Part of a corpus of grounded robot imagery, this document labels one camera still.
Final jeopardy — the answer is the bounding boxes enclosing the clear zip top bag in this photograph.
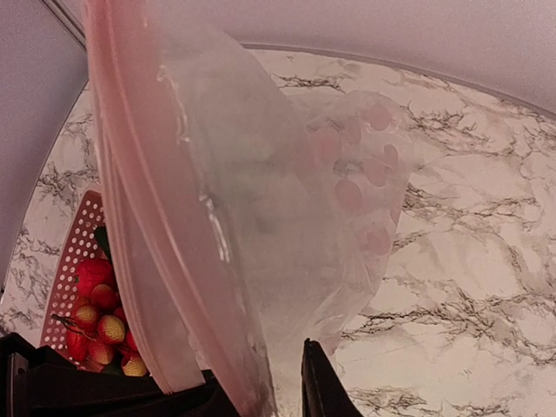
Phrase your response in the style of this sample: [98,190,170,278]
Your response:
[84,1,414,416]

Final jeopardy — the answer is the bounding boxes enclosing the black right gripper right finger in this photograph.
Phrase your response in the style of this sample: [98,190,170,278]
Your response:
[301,339,362,417]

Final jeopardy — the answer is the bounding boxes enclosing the red lychee fruit bunch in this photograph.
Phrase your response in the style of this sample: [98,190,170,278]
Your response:
[50,283,149,377]

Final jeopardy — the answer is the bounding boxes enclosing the red toy tomato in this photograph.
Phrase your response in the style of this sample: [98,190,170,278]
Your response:
[76,258,116,297]

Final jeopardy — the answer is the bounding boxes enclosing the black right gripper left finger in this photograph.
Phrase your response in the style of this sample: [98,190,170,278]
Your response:
[1,333,235,416]

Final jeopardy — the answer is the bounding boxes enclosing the pink perforated plastic basket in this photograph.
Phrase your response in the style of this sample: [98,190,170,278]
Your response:
[39,188,104,370]

